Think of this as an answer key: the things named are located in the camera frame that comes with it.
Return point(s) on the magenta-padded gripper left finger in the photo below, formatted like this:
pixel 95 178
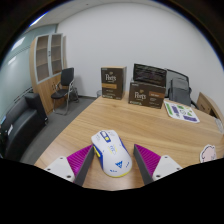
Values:
pixel 77 160

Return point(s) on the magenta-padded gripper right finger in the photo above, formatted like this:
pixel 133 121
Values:
pixel 150 160

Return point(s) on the white blue yellow computer mouse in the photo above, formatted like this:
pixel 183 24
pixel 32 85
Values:
pixel 111 153

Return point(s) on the pink pig-shaped mouse pad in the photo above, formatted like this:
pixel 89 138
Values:
pixel 208 154

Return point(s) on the green purple printed sheet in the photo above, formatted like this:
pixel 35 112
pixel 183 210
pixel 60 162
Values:
pixel 181 112

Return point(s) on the wide brown cardboard box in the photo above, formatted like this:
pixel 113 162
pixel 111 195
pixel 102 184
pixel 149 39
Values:
pixel 146 96

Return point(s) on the black leather sofa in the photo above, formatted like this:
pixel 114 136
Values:
pixel 20 126

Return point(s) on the black mesh office chair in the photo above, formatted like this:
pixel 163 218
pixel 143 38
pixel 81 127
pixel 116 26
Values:
pixel 194 100

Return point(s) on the grey backpack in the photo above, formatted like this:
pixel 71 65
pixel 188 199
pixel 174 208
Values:
pixel 180 91

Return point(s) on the round white printed mat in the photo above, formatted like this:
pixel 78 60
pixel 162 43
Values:
pixel 220 126

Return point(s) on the wooden side desk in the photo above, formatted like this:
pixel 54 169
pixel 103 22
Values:
pixel 208 105

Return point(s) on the black visitor chair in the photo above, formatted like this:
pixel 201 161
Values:
pixel 66 80

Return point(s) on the tall brown cardboard box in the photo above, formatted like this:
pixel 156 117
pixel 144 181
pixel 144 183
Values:
pixel 112 82

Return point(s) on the open black display box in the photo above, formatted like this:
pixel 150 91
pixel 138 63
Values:
pixel 149 74

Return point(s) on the wooden shelf cabinet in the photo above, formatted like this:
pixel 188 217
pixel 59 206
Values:
pixel 43 66

